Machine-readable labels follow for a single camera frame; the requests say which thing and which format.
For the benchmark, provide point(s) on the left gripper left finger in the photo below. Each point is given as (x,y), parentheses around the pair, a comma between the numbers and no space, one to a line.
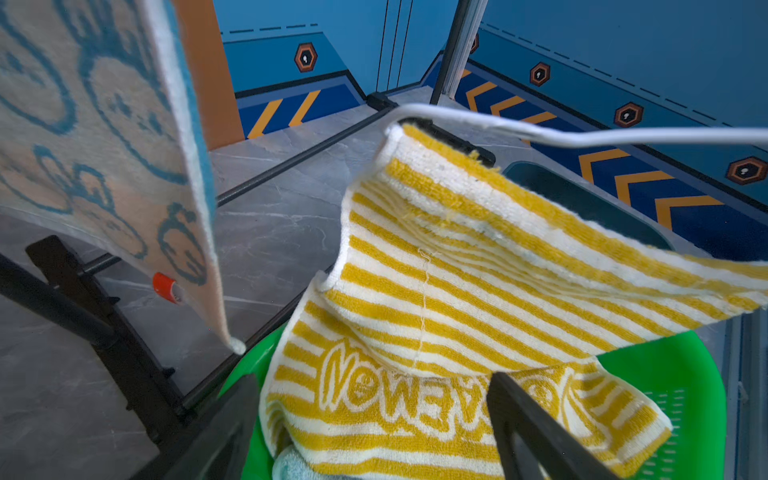
(216,445)

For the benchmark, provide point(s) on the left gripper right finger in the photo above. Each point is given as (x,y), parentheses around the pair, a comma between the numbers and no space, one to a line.
(530,443)

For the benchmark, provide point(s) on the light green towel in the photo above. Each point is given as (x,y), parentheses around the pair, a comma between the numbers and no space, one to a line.
(290,465)

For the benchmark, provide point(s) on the yellow striped towel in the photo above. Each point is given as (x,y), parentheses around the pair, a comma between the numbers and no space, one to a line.
(449,273)

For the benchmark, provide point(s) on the white wire hanger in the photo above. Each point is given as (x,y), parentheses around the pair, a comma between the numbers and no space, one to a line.
(552,137)

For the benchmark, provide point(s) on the bunny pattern towel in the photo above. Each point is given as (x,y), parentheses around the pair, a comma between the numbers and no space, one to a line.
(101,140)

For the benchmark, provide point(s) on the green plastic basket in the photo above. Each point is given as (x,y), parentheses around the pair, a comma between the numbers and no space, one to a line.
(678,374)

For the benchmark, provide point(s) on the black clothes rack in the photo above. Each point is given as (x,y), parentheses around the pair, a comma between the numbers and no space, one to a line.
(66,293)

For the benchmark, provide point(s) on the dark teal tray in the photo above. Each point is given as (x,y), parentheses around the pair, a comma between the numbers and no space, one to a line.
(584,203)

